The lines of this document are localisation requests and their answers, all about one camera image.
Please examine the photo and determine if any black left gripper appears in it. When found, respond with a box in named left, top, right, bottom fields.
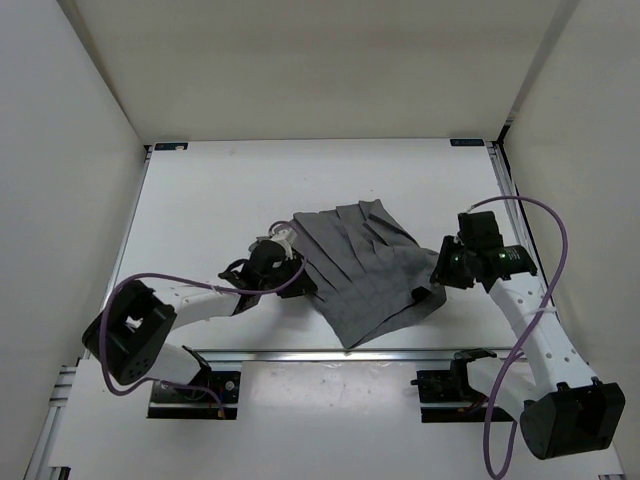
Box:
left=259, top=252, right=318, bottom=298

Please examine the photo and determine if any grey pleated skirt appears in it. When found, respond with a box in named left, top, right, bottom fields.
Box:
left=292, top=199, right=447, bottom=349

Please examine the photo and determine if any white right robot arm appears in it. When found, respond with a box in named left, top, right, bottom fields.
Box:
left=432, top=212, right=625, bottom=459

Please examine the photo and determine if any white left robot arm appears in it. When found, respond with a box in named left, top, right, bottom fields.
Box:
left=82, top=238, right=317, bottom=402

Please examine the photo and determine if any blue label right corner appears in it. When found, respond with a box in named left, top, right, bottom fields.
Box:
left=450, top=138, right=485, bottom=147

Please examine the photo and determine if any blue label corner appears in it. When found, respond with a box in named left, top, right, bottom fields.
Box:
left=450, top=138, right=485, bottom=147
left=153, top=142, right=189, bottom=151

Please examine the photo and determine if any blue label left corner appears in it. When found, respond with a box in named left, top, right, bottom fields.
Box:
left=153, top=142, right=189, bottom=151

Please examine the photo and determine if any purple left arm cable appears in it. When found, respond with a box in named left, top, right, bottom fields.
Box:
left=99, top=222, right=308, bottom=399

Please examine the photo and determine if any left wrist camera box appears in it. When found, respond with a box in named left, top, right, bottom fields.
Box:
left=256, top=228, right=297, bottom=260

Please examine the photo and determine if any aluminium frame rail right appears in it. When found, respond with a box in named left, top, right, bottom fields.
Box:
left=486, top=141, right=551, bottom=292

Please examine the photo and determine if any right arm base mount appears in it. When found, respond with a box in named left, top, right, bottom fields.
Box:
left=411, top=348, right=498, bottom=424

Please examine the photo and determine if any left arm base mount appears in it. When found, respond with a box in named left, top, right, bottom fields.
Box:
left=147, top=358, right=241, bottom=420

